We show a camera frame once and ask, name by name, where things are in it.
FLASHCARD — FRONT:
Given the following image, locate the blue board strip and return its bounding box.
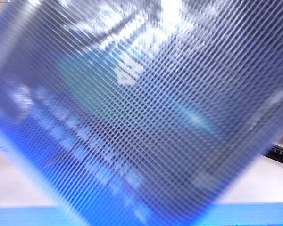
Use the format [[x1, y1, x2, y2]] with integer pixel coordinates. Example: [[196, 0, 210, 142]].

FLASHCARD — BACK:
[[0, 202, 283, 226]]

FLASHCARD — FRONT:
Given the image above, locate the transparent file bag blue zipper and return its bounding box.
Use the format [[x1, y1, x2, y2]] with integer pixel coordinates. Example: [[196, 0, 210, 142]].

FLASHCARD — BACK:
[[0, 0, 283, 226]]

